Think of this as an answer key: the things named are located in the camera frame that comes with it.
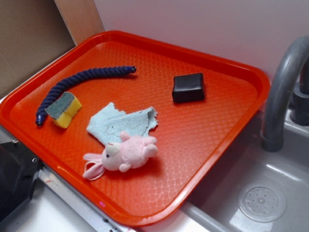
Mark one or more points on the brown cardboard panel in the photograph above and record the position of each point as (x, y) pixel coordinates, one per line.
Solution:
(32, 35)

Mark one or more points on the blue twisted rope toy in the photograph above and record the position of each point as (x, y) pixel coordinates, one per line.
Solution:
(71, 81)

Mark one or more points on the grey toy sink basin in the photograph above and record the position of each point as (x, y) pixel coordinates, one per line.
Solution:
(252, 190)

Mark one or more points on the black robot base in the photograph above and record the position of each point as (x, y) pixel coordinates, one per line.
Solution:
(19, 170)

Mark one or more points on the pink plush bunny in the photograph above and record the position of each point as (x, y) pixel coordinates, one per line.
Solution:
(131, 153)

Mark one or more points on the yellow green sponge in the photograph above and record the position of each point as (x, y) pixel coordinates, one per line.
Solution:
(64, 109)

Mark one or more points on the wooden board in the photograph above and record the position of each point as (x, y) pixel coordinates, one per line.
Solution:
(81, 18)

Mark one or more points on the light blue cloth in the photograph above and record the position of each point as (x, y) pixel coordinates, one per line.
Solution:
(107, 124)

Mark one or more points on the black rectangular block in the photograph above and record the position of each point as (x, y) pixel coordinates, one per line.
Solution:
(188, 88)

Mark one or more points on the grey toy faucet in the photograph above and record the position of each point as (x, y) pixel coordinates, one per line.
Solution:
(290, 85)

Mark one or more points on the orange plastic tray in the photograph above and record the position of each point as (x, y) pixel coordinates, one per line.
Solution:
(191, 136)

